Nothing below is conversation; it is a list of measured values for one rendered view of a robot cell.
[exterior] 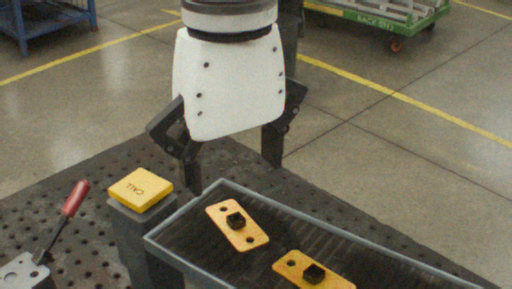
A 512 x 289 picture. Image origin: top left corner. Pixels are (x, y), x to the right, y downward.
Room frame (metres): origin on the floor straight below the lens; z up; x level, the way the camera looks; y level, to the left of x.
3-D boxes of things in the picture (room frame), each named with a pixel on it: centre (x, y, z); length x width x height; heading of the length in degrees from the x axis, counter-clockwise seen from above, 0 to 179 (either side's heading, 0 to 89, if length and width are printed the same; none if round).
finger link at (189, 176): (0.40, 0.07, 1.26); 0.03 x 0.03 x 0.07; 31
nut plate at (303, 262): (0.35, -0.06, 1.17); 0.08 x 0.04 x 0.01; 46
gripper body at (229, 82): (0.43, 0.02, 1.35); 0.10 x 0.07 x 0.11; 121
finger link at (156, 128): (0.41, 0.06, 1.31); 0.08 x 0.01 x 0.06; 121
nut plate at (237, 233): (0.43, 0.02, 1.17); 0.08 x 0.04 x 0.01; 31
